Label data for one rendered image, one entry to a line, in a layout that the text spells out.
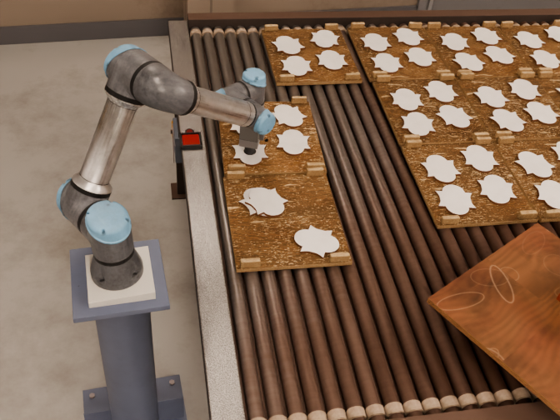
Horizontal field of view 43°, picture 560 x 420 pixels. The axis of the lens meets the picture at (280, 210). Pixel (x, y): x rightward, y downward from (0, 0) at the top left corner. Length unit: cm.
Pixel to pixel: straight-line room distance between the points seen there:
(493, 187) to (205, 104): 107
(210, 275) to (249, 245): 16
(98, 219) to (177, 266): 140
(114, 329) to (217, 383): 48
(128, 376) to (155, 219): 129
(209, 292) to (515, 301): 84
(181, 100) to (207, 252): 51
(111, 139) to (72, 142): 208
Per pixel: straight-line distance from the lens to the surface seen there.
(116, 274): 204
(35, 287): 332
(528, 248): 218
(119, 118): 195
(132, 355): 232
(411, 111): 276
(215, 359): 189
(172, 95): 184
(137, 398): 253
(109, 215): 196
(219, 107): 197
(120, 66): 191
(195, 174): 239
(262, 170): 238
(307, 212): 225
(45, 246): 349
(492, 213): 241
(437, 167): 251
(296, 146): 248
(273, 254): 211
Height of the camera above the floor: 248
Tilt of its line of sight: 44 degrees down
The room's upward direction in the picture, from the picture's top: 6 degrees clockwise
